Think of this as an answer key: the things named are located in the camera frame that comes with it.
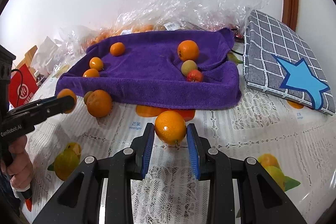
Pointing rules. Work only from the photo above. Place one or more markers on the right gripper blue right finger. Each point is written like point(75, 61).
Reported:
point(193, 148)

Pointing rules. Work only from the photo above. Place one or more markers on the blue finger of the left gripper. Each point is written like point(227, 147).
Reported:
point(53, 106)

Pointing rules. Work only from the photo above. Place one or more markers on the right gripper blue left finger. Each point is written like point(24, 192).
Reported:
point(147, 141)

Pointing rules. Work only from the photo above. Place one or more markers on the large orange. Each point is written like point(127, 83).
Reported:
point(170, 127)

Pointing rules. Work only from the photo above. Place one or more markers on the oval orange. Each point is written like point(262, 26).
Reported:
point(96, 63)

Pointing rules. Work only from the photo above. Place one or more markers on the small red tomato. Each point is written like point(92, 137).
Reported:
point(194, 76)

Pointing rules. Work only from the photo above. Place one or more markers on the small yellow-green fruit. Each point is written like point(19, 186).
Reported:
point(188, 66)

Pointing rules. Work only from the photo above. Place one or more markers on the small orange mandarin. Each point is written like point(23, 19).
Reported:
point(117, 49)

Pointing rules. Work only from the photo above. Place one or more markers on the dimpled orange mandarin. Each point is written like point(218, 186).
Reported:
point(188, 50)

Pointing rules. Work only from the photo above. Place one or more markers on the person's left hand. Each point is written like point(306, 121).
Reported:
point(21, 170)

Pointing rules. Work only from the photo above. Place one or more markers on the red paper shopping bag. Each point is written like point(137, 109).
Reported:
point(22, 87)

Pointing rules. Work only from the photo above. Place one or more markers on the white plastic bag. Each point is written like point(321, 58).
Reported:
point(44, 58)

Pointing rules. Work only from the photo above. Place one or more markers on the clear plastic bag left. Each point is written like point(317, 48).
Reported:
point(74, 42)

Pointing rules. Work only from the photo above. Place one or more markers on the purple towel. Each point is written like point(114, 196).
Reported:
point(149, 71)

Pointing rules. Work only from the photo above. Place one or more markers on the grey checked cushion blue star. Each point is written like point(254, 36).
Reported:
point(278, 62)

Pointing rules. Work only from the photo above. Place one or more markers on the clear plastic bag of oranges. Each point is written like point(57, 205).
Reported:
point(138, 16)

